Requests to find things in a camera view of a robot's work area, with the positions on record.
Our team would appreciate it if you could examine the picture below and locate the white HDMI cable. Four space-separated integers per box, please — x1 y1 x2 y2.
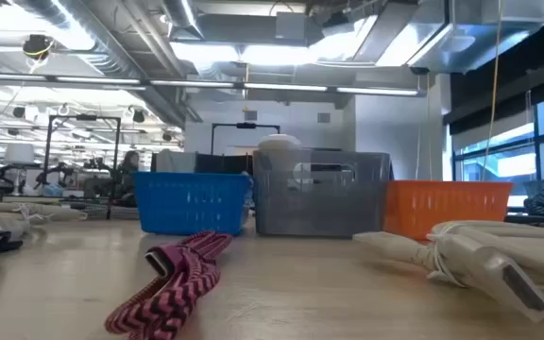
351 219 544 325
0 200 88 240

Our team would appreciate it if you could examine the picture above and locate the black desk partition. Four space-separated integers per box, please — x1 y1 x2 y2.
150 149 254 177

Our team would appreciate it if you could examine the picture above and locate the grey translucent plastic bin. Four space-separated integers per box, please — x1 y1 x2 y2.
251 148 393 238

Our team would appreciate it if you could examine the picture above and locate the linear ceiling light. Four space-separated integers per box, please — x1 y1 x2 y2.
0 71 427 98

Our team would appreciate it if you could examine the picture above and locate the blue plastic basket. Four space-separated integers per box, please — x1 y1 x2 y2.
132 170 254 236

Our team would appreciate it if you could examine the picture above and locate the person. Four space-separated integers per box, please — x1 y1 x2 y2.
115 149 142 199

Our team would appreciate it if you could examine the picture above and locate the orange plastic basket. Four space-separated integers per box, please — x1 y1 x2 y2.
382 179 515 243

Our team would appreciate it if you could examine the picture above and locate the white twist tie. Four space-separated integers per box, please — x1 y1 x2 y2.
423 221 467 289
12 202 54 228

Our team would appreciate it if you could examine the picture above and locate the white background lamp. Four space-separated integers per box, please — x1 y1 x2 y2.
3 143 36 166

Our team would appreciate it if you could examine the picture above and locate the black round ceiling device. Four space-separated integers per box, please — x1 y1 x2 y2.
21 33 56 61

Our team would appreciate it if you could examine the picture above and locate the black background rig frame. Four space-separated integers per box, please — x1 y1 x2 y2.
42 113 123 202
210 122 281 156

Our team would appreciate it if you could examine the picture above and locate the pink black braided cable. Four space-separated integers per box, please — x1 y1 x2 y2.
104 229 234 340

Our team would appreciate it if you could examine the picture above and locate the striped braided cable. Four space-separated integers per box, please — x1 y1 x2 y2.
66 196 141 222

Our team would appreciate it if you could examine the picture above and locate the yellow hanging cord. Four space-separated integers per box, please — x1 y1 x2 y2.
481 0 503 183

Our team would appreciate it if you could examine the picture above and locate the window with black frame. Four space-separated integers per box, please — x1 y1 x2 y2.
450 89 544 209

